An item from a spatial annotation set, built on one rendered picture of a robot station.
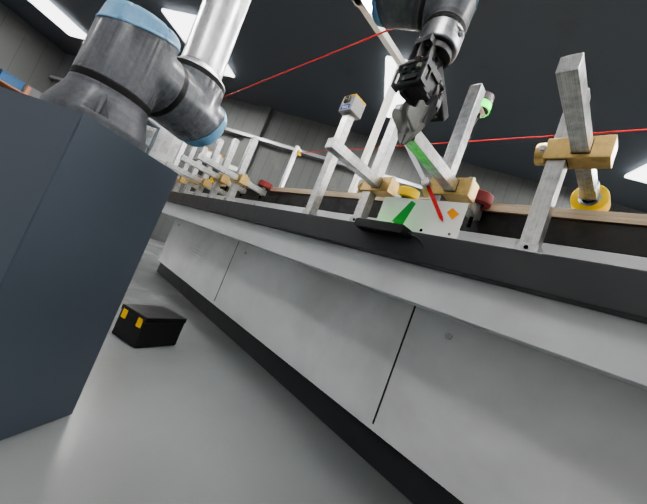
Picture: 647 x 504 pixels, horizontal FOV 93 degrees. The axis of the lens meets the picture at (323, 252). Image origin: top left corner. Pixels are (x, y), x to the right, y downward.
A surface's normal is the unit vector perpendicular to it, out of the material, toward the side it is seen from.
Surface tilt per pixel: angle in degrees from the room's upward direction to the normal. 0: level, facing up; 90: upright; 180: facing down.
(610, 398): 90
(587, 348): 90
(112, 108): 70
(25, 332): 90
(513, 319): 90
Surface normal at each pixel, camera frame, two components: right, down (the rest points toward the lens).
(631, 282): -0.66, -0.32
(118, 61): 0.52, 0.13
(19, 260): 0.91, 0.34
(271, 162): -0.18, -0.15
